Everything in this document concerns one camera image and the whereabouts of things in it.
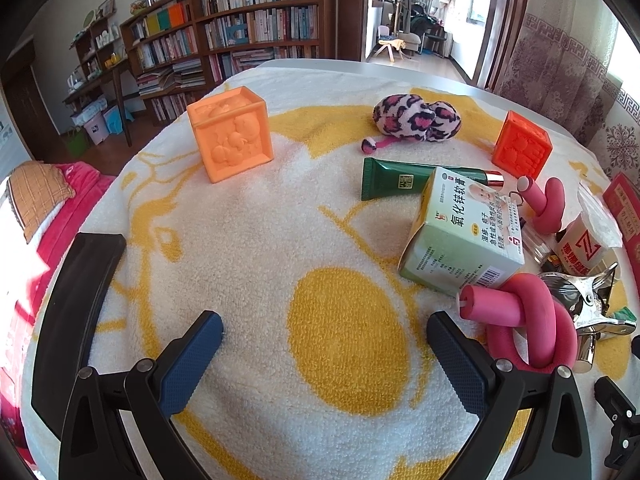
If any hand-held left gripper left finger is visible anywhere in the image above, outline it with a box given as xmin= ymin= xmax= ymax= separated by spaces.
xmin=59 ymin=310 xmax=224 ymax=480

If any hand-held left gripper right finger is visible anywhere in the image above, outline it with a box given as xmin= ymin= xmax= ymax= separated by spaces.
xmin=426 ymin=310 xmax=586 ymax=480

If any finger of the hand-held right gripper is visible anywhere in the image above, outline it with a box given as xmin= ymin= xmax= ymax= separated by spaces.
xmin=594 ymin=376 xmax=640 ymax=468

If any pink foam hair curler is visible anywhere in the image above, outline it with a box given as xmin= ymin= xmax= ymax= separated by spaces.
xmin=459 ymin=275 xmax=581 ymax=373
xmin=517 ymin=176 xmax=567 ymax=235

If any red cardboard box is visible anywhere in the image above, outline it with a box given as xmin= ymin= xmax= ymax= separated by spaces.
xmin=602 ymin=172 xmax=640 ymax=253

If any green white ointment tube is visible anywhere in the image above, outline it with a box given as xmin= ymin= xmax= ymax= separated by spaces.
xmin=607 ymin=306 xmax=638 ymax=328

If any silver metal clip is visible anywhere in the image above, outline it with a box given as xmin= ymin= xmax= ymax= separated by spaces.
xmin=540 ymin=262 xmax=638 ymax=373

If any green white medicine carton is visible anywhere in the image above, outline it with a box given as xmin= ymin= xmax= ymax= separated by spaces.
xmin=398 ymin=166 xmax=526 ymax=295

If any black chair back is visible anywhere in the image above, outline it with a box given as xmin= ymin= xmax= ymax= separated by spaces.
xmin=32 ymin=232 xmax=127 ymax=421

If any white yellow printed blanket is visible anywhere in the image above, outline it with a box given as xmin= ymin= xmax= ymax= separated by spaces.
xmin=22 ymin=67 xmax=631 ymax=480

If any pink fleece blanket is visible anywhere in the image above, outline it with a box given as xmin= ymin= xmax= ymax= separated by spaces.
xmin=0 ymin=160 xmax=117 ymax=461

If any bagged white bandage roll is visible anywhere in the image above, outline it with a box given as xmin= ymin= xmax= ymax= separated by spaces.
xmin=555 ymin=182 xmax=624 ymax=277

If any dark green cream tube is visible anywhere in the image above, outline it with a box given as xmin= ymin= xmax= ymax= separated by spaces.
xmin=361 ymin=156 xmax=505 ymax=202

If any dark orange rubber cube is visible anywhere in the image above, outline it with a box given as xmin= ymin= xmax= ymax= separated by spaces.
xmin=491 ymin=110 xmax=551 ymax=179

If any orange quilted pillow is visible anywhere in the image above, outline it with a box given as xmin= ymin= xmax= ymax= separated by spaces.
xmin=7 ymin=162 xmax=76 ymax=243

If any light orange rubber cube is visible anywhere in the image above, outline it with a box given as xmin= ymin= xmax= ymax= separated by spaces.
xmin=187 ymin=86 xmax=275 ymax=184

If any green basket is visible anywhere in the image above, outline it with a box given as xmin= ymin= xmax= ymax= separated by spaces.
xmin=67 ymin=127 xmax=91 ymax=157

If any leopard print plush toy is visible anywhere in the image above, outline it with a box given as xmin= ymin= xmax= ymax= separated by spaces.
xmin=361 ymin=94 xmax=462 ymax=155

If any pink storage bin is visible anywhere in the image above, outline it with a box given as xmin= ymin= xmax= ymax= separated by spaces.
xmin=82 ymin=110 xmax=108 ymax=146

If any blue storage bin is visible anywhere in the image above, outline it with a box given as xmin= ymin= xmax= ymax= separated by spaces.
xmin=102 ymin=105 xmax=126 ymax=136

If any dark wooden door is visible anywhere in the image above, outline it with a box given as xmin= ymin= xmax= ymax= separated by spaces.
xmin=0 ymin=37 xmax=63 ymax=161

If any patterned purple curtain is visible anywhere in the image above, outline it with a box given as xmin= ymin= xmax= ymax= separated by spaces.
xmin=492 ymin=0 xmax=640 ymax=186

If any small wooden shelf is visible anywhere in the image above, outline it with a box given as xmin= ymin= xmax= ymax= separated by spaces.
xmin=62 ymin=12 xmax=136 ymax=146

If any small wooden stool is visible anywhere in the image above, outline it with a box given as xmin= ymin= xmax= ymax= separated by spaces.
xmin=378 ymin=37 xmax=407 ymax=63

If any large wooden bookshelf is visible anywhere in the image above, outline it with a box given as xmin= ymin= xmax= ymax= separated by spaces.
xmin=120 ymin=0 xmax=336 ymax=123

